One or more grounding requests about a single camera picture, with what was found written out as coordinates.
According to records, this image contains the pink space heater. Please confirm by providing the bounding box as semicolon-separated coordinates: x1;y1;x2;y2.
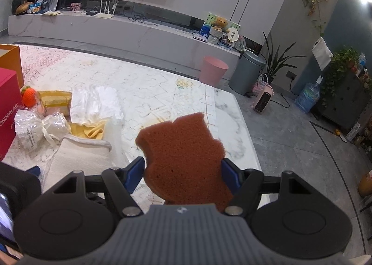
252;73;274;113

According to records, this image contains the yellow snack packet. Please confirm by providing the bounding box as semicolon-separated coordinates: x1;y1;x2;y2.
36;90;72;117

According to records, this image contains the orange knitted toy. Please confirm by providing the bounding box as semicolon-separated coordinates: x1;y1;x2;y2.
21;86;37;108

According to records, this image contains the brown bear-shaped sponge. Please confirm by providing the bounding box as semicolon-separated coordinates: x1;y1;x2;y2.
136;113;233;212

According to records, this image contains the teddy bear toy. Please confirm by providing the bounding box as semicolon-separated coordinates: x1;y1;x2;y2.
213;16;228;32

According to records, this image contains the pink waste bin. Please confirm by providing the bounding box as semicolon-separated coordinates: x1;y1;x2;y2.
199;56;229;87

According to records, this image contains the orange cardboard box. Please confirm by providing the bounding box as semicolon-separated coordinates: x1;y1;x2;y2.
0;44;24;88

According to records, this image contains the white wrapped gift bag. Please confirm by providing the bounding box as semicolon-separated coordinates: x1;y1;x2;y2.
14;110;71;150

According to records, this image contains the grey pedal trash can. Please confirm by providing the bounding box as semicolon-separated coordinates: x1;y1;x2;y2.
229;51;266;95

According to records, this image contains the yellow folded cloth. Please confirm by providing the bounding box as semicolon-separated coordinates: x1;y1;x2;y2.
69;121;106;140

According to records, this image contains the red lidded storage cube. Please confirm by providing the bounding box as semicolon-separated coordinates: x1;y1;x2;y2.
0;68;22;160

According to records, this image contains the tall green floor plant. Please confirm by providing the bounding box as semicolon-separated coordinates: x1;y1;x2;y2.
261;33;306;84

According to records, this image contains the white wifi router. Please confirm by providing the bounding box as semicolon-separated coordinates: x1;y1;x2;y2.
94;1;118;19

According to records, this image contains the blue water bottle jug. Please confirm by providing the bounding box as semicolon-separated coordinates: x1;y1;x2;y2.
294;76;323;113

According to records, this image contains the white fluffy cloth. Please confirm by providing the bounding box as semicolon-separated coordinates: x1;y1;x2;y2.
69;86;124;125

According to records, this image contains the white lace table cloth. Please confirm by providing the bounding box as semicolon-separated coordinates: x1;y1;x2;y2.
2;44;264;205

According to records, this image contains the white TV console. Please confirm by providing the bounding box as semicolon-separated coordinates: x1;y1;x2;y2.
8;12;240;79

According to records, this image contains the cream oven mitt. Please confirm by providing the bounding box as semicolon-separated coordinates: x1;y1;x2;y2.
42;135;113;192

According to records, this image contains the dark grey cabinet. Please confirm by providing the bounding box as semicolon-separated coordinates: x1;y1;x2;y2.
310;63;371;132

